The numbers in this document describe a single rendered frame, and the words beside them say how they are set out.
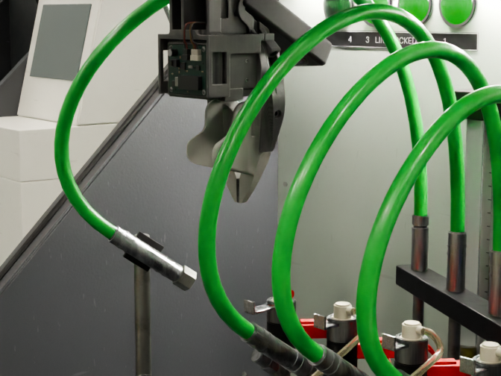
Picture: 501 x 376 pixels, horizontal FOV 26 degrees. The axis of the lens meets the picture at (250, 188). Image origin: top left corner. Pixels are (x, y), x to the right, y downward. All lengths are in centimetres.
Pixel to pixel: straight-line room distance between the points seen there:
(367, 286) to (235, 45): 27
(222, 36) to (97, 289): 46
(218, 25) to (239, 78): 5
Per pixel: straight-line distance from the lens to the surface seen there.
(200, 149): 96
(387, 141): 129
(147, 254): 106
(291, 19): 98
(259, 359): 102
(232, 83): 92
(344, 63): 133
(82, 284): 127
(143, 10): 104
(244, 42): 92
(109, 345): 131
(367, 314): 75
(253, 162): 95
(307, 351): 83
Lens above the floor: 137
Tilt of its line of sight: 9 degrees down
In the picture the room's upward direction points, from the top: straight up
